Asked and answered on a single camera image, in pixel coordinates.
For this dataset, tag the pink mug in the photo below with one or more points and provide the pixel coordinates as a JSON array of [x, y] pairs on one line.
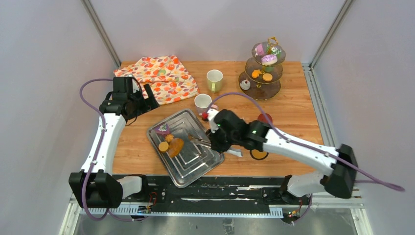
[[202, 102]]

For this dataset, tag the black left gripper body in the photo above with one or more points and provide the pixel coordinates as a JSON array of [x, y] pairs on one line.
[[139, 104]]

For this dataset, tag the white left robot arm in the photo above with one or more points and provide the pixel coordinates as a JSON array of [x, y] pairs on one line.
[[94, 185]]

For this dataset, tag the green round cupcake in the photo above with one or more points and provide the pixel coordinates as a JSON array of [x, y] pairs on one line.
[[268, 68]]

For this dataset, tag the silver metal tray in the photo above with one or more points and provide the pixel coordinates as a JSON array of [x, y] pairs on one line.
[[193, 161]]

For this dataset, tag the green kiwi cake slice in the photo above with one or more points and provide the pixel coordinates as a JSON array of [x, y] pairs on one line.
[[274, 50]]

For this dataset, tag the orange fish-shaped cookie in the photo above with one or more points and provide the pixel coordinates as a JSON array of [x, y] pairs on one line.
[[256, 73]]

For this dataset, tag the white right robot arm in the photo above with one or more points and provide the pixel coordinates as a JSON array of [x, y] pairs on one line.
[[335, 168]]

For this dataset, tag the pink frosted donut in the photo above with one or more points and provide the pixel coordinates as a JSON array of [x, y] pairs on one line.
[[269, 59]]

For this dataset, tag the green mug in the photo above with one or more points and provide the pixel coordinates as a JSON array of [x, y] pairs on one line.
[[214, 80]]

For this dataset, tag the purple cake slice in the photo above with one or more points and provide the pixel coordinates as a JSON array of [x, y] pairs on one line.
[[162, 129]]

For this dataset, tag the floral orange cloth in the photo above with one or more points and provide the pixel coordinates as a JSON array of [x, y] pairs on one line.
[[167, 77]]

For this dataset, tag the swirl butter cookie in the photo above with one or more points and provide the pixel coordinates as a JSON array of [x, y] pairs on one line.
[[169, 138]]

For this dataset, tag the red round coaster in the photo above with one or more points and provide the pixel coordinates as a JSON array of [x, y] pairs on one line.
[[265, 118]]

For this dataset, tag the black table front rail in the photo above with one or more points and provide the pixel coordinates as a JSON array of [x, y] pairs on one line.
[[215, 196]]

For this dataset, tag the white coconut cherry cake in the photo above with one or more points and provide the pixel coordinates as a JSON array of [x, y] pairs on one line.
[[245, 84]]

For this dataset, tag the round yellow cracker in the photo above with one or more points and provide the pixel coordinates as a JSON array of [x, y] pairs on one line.
[[267, 77], [163, 146]]

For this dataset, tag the silver white tongs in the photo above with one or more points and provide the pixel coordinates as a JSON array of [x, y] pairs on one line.
[[205, 143]]

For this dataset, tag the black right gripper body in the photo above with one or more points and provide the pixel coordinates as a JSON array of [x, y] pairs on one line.
[[221, 140]]

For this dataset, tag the three-tier glass cake stand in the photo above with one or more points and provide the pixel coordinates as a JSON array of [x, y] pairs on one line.
[[261, 90]]

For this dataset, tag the brown bread roll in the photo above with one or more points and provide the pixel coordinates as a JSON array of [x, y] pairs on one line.
[[175, 147]]

